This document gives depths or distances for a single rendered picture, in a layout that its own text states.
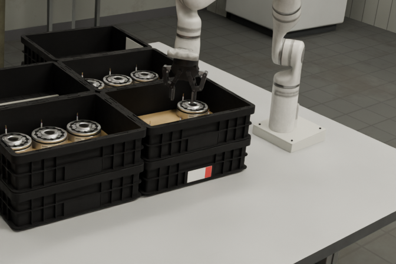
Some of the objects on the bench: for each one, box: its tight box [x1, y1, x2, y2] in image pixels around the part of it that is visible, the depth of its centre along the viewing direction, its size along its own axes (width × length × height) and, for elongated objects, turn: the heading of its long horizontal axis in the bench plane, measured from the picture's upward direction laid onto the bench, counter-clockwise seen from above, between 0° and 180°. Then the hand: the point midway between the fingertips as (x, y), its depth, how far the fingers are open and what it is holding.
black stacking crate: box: [138, 137, 251, 196], centre depth 234 cm, size 40×30×12 cm
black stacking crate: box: [0, 163, 144, 230], centre depth 212 cm, size 40×30×12 cm
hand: (182, 96), depth 221 cm, fingers open, 5 cm apart
